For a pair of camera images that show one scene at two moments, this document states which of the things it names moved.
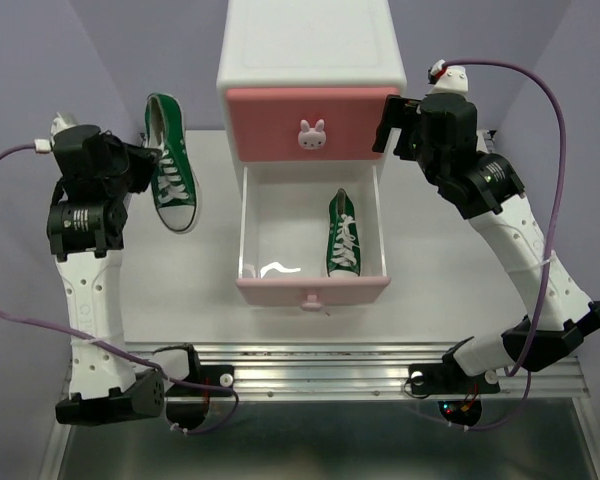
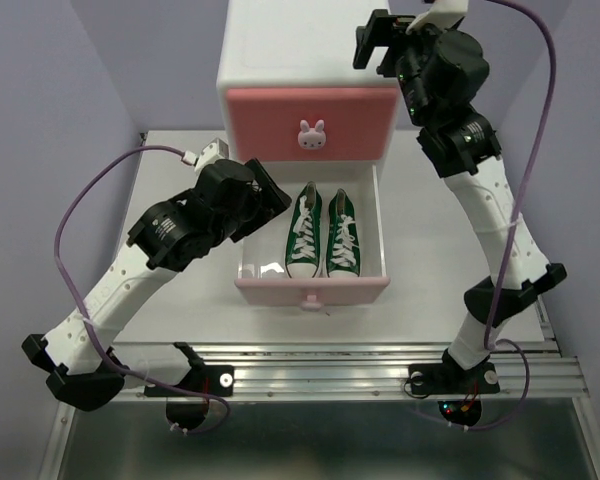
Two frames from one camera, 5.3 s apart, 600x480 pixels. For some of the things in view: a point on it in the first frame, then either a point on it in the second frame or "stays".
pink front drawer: (301, 124) stays
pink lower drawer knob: (311, 303) stays
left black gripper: (145, 157) -> (267, 204)
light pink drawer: (285, 236) stays
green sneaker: (174, 189) -> (303, 244)
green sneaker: (343, 248) stays
